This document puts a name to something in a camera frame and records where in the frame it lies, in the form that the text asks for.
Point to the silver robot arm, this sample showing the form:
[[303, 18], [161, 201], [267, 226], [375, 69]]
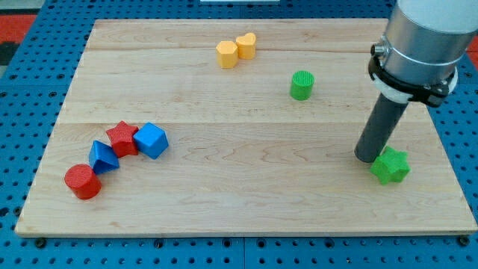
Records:
[[416, 57]]

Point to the light wooden board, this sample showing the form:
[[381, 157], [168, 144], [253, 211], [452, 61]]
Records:
[[244, 159]]

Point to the green cylinder block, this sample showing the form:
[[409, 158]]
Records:
[[302, 83]]

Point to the yellow hexagon block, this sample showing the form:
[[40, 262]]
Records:
[[227, 54]]

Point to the yellow heart block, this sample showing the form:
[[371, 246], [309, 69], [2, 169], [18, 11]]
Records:
[[246, 46]]

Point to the blue cube block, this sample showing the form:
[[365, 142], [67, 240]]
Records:
[[151, 140]]

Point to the red star block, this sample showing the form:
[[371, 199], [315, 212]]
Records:
[[122, 139]]

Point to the blue triangle block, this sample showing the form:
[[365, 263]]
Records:
[[102, 158]]

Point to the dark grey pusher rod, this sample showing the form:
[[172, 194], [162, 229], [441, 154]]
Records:
[[382, 121]]

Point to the green star block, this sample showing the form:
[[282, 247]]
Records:
[[391, 166]]

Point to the red cylinder block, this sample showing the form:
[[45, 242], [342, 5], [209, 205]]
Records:
[[82, 181]]

